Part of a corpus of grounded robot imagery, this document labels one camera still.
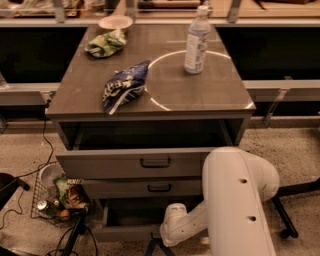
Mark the snack bag in basket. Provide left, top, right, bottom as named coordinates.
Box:
left=54, top=177, right=89, bottom=209

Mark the clear plastic water bottle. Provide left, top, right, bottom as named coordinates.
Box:
left=184, top=5, right=211, bottom=74

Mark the grey drawer cabinet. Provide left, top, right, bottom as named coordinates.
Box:
left=47, top=25, right=255, bottom=150

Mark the wire basket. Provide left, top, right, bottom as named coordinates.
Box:
left=31, top=171, right=93, bottom=224

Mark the black tripod leg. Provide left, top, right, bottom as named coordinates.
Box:
left=61, top=210, right=87, bottom=256

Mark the black cable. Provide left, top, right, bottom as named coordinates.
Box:
left=0, top=99, right=56, bottom=231

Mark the grey bottom drawer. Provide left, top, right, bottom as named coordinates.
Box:
left=93, top=195, right=203, bottom=242

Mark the white bowl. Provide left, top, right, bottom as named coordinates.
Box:
left=98, top=15, right=133, bottom=30

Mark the grey middle drawer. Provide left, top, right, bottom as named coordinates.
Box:
left=81, top=178, right=202, bottom=199

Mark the grey drawer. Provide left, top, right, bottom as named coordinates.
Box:
left=56, top=147, right=212, bottom=180
left=93, top=195, right=203, bottom=242
left=81, top=178, right=202, bottom=199

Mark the green chip bag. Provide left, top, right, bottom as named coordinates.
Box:
left=85, top=28, right=127, bottom=59

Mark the black stand base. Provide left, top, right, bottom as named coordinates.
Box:
left=272, top=178, right=320, bottom=239

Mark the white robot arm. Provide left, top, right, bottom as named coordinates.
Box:
left=160, top=147, right=279, bottom=256

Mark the metal soda can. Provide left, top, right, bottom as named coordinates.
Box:
left=37, top=200, right=54, bottom=212

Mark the blue chip bag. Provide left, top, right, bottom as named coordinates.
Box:
left=103, top=60, right=150, bottom=115

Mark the grey top drawer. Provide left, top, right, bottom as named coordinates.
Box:
left=56, top=147, right=212, bottom=180

